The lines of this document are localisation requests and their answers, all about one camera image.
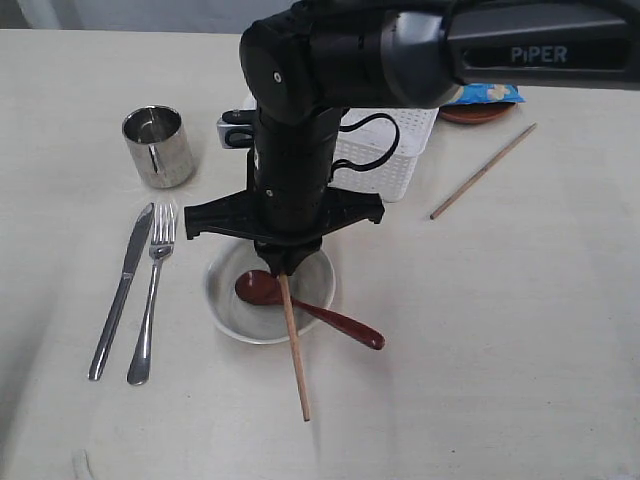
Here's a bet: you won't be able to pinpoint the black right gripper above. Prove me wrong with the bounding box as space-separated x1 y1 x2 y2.
184 108 385 276

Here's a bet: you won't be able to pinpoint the wooden chopstick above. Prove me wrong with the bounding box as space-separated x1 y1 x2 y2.
278 273 311 422
429 122 538 220

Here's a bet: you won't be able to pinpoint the white ceramic bowl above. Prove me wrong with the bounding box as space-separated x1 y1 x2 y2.
205 239 336 345

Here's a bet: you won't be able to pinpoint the dark wooden spoon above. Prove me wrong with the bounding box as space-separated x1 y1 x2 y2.
235 270 386 350

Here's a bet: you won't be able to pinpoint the silver fork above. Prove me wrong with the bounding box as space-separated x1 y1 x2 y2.
126 203 177 386

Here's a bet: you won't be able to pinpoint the white perforated plastic basket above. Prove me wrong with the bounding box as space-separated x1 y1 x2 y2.
242 94 441 203

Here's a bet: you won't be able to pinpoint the silver table knife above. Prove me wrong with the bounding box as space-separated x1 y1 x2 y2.
88 203 155 381

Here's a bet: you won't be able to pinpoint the shiny steel cup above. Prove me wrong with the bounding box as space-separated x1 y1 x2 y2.
122 105 196 189

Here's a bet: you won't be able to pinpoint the brown round plate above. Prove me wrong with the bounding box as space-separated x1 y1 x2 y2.
438 102 516 125

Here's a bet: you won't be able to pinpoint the blue chips bag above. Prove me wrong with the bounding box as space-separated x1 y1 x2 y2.
446 83 524 106

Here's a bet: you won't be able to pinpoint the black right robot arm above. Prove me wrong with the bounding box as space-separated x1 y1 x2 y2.
184 1 639 275

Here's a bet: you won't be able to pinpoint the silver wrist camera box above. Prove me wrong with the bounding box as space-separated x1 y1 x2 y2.
216 109 255 149

